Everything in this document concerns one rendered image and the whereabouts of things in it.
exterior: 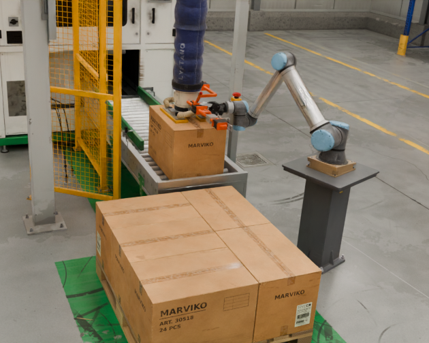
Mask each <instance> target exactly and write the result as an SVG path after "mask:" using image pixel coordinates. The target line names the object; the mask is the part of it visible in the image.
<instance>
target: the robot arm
mask: <svg viewBox="0 0 429 343"><path fill-rule="evenodd" d="M296 63H297V60H296V56H295V55H294V54H293V53H292V52H278V53H276V54H275V55H274V56H273V57H272V60H271V64H272V67H273V68H274V69H275V70H276V72H275V73H274V75H273V76H272V77H271V79H270V81H269V82H268V83H267V85H266V86H265V88H264V89H263V91H262V92H261V93H260V95H259V97H258V98H257V99H256V101H255V103H254V104H253V105H252V106H251V108H250V110H249V105H248V103H247V102H246V101H242V100H240V101H226V102H225V103H220V104H218V103H217V102H216V101H209V102H204V101H203V103H200V105H207V106H208V107H209V109H208V110H210V111H211V114H215V112H217V113H219V115H221V116H222V115H223V113H224V112H225V113H226V114H234V117H233V130H235V131H245V128H247V127H251V126H253V125H255V124H256V123H257V119H258V117H259V115H260V114H261V112H262V111H263V110H264V108H265V107H266V106H267V104H268V102H269V101H270V100H271V98H272V97H273V95H274V94H275V92H276V91H277V90H278V88H279V87H280V85H281V84H282V83H283V81H284V82H285V84H286V85H287V88H288V89H289V91H290V93H291V95H292V96H293V98H294V100H295V101H296V103H297V105H298V107H299V109H300V111H301V112H302V114H303V116H304V117H305V119H306V121H307V123H308V125H309V127H310V128H311V129H310V134H311V144H312V145H313V147H314V148H315V149H316V150H318V151H321V152H320V153H319V158H320V159H321V160H322V161H326V162H328V163H345V162H346V156H345V147H346V143H347V136H348V132H349V125H348V124H346V123H343V122H338V121H333V120H330V121H328V120H325V119H324V117H323V116H322V114H321V112H320V110H319V108H318V107H317V105H316V103H315V101H314V100H313V98H312V96H311V94H310V93H309V91H308V89H307V87H306V85H305V84H304V82H303V80H302V79H301V77H300V75H299V73H298V71H297V69H296Z"/></svg>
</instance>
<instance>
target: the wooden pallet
mask: <svg viewBox="0 0 429 343"><path fill-rule="evenodd" d="M96 273H97V275H98V277H99V280H100V282H101V284H102V286H103V288H104V291H105V292H106V295H107V297H108V299H109V301H110V304H111V306H112V308H113V311H114V313H115V315H116V317H117V319H118V321H119V323H120V326H121V328H122V330H123V332H124V334H125V337H126V338H127V341H128V343H139V342H138V340H137V338H136V336H135V333H134V332H133V329H132V328H131V325H130V324H129V321H128V320H127V317H126V315H125V313H124V311H123V309H122V307H121V305H120V303H119V300H118V298H117V296H116V294H115V292H114V290H113V288H112V285H111V284H110V281H109V280H108V277H107V276H106V273H105V272H104V269H103V267H102V265H101V263H100V261H99V259H98V257H97V255H96ZM312 334H313V329H309V330H306V331H301V332H298V333H292V334H289V335H286V336H280V337H277V338H272V339H269V340H263V341H260V342H255V343H281V342H288V343H311V340H312Z"/></svg>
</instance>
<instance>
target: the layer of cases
mask: <svg viewBox="0 0 429 343"><path fill-rule="evenodd" d="M96 255H97V257H98V259H99V261H100V263H101V265H102V267H103V269H104V272H105V273H106V276H107V277H108V280H109V281H110V284H111V285H112V288H113V290H114V292H115V294H116V296H117V298H118V300H119V303H120V305H121V307H122V309H123V311H124V313H125V315H126V317H127V320H128V321H129V324H130V325H131V328H132V329H133V332H134V333H135V336H136V338H137V340H138V342H139V343H255V342H260V341H263V340H269V339H272V338H277V337H280V336H286V335H289V334H292V333H298V332H301V331H306V330H309V329H312V328H313V323H314V319H315V311H316V306H317V298H318V293H319V285H320V280H321V272H322V271H321V270H320V269H319V268H318V267H317V266H316V265H315V264H314V263H313V262H312V261H311V260H310V259H309V258H308V257H307V256H306V255H305V254H304V253H303V252H302V251H301V250H299V249H298V248H297V247H296V246H295V245H294V244H293V243H292V242H291V241H290V240H289V239H288V238H286V237H285V236H284V235H283V234H282V233H281V232H280V231H279V230H278V229H277V228H276V227H275V226H274V225H273V224H272V223H270V221H269V220H268V219H267V218H266V217H265V216H263V215H262V214H261V213H260V212H259V211H258V210H257V209H256V208H255V207H254V206H253V205H252V204H250V203H249V202H248V201H247V200H246V199H245V198H244V197H243V196H242V195H241V194H240V193H239V192H238V191H237V190H236V189H235V188H234V187H233V186H222V187H216V188H210V189H199V190H193V191H182V192H176V193H165V194H159V195H148V196H142V197H132V198H125V199H115V200H108V201H98V202H96Z"/></svg>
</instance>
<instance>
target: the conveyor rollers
mask: <svg viewBox="0 0 429 343"><path fill-rule="evenodd" d="M149 106H150V105H149V104H148V103H147V102H145V100H143V98H141V97H138V98H124V99H121V116H122V117H123V118H124V119H125V120H126V121H127V122H128V123H129V124H130V126H131V127H132V128H133V129H134V130H135V131H136V133H137V134H138V135H139V136H140V137H141V138H142V139H143V140H144V150H142V151H141V150H140V149H139V148H138V147H137V146H136V145H135V144H134V142H133V141H132V140H131V139H130V138H129V136H128V135H127V139H128V140H129V142H130V143H131V144H132V146H133V147H134V148H135V149H136V150H137V151H138V152H139V154H140V155H141V156H142V158H143V159H144V160H145V161H146V162H147V163H148V164H149V166H150V167H151V168H152V169H153V171H154V172H155V173H156V174H157V175H158V176H159V177H160V179H161V180H169V179H168V177H167V176H166V175H165V174H164V173H163V171H162V170H161V169H160V167H159V166H158V165H157V164H156V163H155V161H154V160H153V159H152V157H151V156H150V155H149V153H148V130H149ZM108 115H110V114H109V113H108ZM108 117H109V118H110V119H111V120H112V121H113V117H111V116H108ZM223 173H224V174H227V173H228V169H227V168H225V169H223Z"/></svg>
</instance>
